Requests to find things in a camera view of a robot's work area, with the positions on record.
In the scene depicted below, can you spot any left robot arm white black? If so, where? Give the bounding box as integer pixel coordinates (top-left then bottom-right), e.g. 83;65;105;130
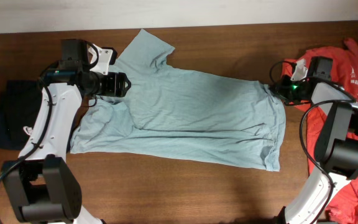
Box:
0;69;131;223

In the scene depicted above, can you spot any folded black Nike garment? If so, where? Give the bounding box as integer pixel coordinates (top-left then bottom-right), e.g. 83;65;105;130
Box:
0;80;42;151

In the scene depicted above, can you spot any light blue grey t-shirt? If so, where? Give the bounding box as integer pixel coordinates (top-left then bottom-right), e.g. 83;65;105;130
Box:
70;30;286;171

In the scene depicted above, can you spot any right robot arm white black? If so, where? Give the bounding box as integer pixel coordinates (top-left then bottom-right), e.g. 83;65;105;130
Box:
269;77;358;223

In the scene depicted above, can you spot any red t-shirt with print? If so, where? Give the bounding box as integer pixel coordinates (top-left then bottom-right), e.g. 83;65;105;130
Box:
280;39;358;223

